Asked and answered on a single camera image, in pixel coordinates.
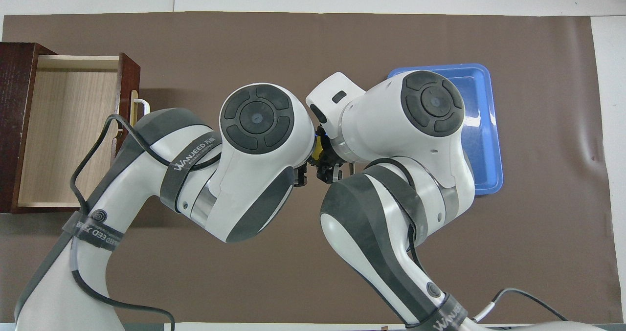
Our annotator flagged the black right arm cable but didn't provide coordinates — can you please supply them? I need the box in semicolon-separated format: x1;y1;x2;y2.
472;287;571;322

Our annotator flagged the brown paper mat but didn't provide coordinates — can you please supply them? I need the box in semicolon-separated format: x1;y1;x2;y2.
0;12;616;323

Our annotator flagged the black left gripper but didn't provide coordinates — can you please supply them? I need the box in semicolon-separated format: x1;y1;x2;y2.
293;161;313;188

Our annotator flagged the wooden drawer with white handle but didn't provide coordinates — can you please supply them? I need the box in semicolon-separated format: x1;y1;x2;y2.
18;52;151;208

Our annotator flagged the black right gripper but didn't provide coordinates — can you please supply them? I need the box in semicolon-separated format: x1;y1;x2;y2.
316;148;354;183

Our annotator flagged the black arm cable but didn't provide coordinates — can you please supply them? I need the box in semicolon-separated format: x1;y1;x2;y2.
69;114;222;331
472;287;571;322

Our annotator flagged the dark wooden cabinet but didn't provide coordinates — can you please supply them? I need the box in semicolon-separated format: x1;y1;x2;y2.
0;43;81;215

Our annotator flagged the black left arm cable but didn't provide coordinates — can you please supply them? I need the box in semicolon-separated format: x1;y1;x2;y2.
69;114;222;331

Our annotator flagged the blue plastic tray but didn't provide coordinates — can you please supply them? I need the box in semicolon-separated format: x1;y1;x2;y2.
387;63;504;196

